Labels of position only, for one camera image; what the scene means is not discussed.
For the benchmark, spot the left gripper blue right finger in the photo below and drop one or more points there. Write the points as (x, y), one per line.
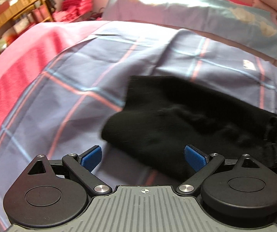
(204, 166)

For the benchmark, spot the black knit pants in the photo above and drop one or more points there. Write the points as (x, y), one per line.
(191, 123)

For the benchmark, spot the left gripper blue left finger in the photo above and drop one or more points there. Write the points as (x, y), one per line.
(80, 169)

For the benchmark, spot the plaid purple bed sheet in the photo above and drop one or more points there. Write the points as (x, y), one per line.
(66, 87)

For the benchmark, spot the pink folded clothes stack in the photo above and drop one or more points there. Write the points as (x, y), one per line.
(72, 9)

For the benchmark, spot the wooden shelf rack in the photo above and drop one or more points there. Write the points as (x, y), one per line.
(17, 16)

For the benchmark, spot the light blue pillow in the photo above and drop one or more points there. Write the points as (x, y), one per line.
(249, 28)

